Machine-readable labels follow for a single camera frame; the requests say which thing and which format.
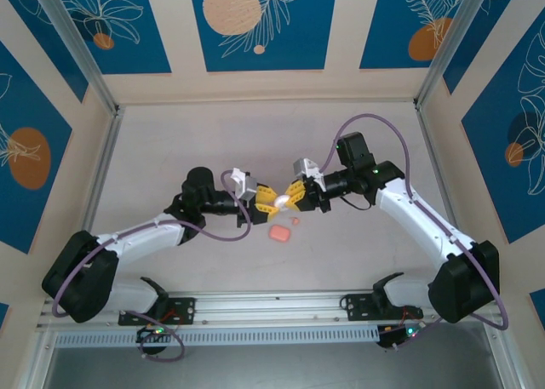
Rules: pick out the white earbud charging case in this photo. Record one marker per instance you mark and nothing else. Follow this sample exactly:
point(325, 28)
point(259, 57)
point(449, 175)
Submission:
point(282, 201)

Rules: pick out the pink earbud charging case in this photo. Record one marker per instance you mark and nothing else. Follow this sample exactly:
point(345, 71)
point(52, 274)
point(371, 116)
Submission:
point(279, 232)

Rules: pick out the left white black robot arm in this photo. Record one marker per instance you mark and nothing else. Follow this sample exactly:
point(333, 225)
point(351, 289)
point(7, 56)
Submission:
point(140, 236)

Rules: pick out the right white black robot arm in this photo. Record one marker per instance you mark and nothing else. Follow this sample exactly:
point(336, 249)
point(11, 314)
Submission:
point(426, 223)

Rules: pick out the aluminium mounting rail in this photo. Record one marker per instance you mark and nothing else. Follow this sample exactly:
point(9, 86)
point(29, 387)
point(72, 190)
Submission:
point(272, 308)

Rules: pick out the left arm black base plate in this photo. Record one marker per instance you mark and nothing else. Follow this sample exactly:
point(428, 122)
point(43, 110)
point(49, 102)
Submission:
point(187, 310)

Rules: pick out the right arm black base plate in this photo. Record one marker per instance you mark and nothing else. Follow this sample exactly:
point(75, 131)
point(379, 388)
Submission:
point(357, 306)

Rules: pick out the blue floral wall poster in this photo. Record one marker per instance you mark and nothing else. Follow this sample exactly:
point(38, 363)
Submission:
point(127, 53)
point(502, 172)
point(264, 44)
point(21, 201)
point(391, 44)

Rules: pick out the aluminium frame post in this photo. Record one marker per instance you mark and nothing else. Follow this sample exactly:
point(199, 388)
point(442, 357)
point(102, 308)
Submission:
point(460, 40)
point(76, 40)

